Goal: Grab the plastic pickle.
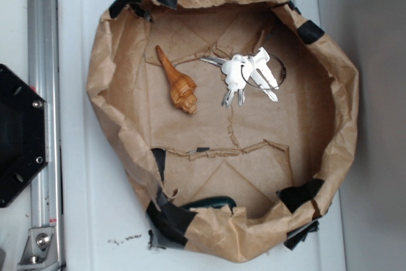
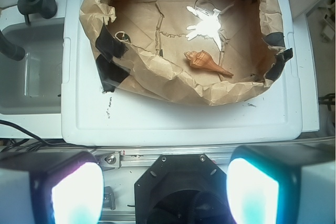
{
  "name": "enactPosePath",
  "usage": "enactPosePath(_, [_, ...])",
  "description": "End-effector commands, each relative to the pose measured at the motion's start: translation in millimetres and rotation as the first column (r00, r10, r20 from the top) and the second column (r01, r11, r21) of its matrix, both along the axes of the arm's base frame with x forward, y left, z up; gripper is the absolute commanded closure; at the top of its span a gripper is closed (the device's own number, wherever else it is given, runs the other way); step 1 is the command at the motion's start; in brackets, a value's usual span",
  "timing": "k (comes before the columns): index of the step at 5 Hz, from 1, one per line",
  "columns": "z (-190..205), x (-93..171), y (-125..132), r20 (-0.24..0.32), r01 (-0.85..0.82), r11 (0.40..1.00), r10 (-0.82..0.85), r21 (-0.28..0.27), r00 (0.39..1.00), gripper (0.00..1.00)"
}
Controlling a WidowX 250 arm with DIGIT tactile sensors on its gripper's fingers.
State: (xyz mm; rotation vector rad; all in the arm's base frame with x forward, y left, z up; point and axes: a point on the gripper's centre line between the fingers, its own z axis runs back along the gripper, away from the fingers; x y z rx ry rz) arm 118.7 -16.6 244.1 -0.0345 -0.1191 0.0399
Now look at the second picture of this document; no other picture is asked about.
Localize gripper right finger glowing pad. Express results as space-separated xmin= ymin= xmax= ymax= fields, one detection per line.
xmin=226 ymin=144 xmax=335 ymax=223

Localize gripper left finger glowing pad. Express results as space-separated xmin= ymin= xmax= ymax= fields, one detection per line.
xmin=1 ymin=151 xmax=104 ymax=223

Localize white plastic cooler lid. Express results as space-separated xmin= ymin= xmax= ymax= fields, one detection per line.
xmin=61 ymin=0 xmax=303 ymax=146

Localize grey plastic sink basin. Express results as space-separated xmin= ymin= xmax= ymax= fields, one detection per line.
xmin=1 ymin=18 xmax=64 ymax=115

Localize orange plastic seashell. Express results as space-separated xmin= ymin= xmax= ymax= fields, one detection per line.
xmin=184 ymin=50 xmax=234 ymax=77

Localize brown paper bag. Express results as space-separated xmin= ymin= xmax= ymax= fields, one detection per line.
xmin=79 ymin=0 xmax=293 ymax=106

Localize dark grey faucet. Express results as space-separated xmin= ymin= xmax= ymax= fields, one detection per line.
xmin=1 ymin=0 xmax=58 ymax=61

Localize metal corner bracket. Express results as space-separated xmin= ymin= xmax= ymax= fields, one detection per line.
xmin=94 ymin=152 xmax=121 ymax=171

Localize black cable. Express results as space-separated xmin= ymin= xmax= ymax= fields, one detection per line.
xmin=0 ymin=119 xmax=98 ymax=154

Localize aluminium extrusion rail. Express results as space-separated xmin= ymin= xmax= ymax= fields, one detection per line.
xmin=90 ymin=144 xmax=336 ymax=168

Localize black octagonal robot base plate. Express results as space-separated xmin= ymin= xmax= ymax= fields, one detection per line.
xmin=134 ymin=154 xmax=235 ymax=223

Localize silver keys on ring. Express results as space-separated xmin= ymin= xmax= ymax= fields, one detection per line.
xmin=185 ymin=0 xmax=235 ymax=51

